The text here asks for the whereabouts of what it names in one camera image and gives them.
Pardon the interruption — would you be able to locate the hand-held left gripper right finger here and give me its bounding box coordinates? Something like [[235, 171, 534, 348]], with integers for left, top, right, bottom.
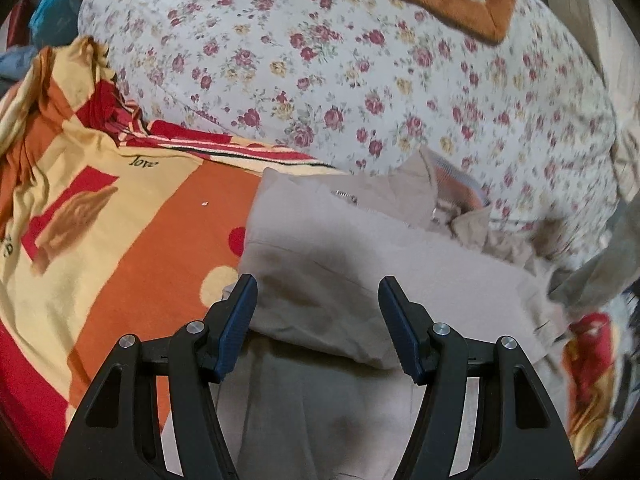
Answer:
[[378, 276, 581, 480]]

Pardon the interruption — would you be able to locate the grey green cloth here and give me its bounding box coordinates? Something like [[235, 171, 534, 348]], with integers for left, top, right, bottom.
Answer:
[[547, 200, 640, 306]]

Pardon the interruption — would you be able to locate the orange red printed blanket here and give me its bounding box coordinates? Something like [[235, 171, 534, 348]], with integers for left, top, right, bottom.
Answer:
[[0, 35, 631, 476]]

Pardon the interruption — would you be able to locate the beige jacket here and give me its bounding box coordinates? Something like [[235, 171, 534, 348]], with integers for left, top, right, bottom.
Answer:
[[210, 147, 576, 480]]

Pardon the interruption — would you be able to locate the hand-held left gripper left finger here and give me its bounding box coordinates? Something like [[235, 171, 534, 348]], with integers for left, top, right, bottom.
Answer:
[[52, 274, 259, 480]]

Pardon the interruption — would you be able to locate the brown bordered blanket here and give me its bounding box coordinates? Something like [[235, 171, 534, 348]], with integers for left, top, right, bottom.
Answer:
[[282, 0, 521, 43]]

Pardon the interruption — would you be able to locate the grey blue cloth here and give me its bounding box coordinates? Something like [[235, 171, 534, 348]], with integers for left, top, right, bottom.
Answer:
[[0, 47, 41, 83]]

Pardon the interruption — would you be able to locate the blue clothing pile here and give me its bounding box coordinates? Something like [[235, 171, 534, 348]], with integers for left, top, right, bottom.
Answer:
[[27, 0, 81, 43]]

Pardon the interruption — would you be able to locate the floral quilt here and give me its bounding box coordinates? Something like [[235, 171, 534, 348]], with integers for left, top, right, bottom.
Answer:
[[77, 0, 621, 271]]

